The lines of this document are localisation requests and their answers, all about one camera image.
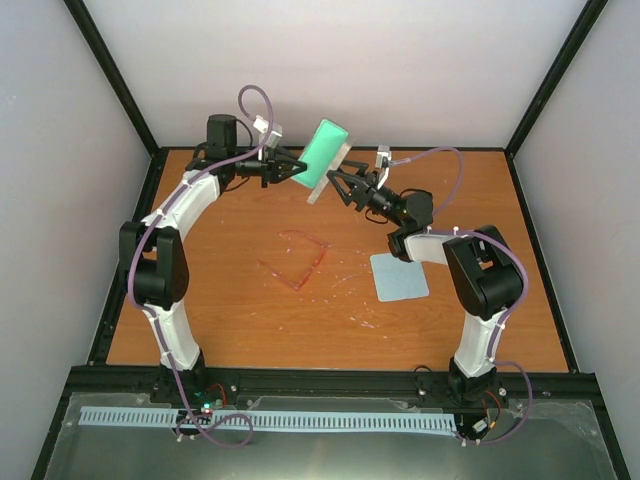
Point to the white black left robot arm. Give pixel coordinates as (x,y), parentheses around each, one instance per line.
(152,260)

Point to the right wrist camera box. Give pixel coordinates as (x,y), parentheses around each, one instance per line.
(383,163)

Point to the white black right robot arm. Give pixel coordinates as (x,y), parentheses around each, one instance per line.
(489,280)

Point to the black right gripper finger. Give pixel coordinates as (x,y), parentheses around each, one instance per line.
(352,172)
(349,186)

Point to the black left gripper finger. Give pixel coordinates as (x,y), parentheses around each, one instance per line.
(286,169)
(285,152)

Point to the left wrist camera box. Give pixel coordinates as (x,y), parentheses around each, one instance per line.
(270,135)

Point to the grey glasses case green lining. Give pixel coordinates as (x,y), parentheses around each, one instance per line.
(325,152)

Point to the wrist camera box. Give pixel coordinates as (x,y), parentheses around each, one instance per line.
(383,163)
(270,135)

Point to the light blue cleaning cloth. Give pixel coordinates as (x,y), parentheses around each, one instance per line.
(396,280)

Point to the black enclosure frame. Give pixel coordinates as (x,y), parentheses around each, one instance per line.
(574,385)

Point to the clear plastic front sheet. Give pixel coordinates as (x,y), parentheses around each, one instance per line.
(560,440)

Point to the pink transparent sunglasses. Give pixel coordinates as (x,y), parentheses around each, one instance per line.
(293,265)

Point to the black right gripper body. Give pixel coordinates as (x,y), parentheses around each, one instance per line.
(370,187)

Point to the light blue slotted cable duct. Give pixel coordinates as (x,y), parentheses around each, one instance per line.
(278,421)

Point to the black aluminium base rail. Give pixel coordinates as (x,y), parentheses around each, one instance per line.
(421,388)

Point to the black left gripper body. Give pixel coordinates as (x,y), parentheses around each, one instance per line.
(267,167)

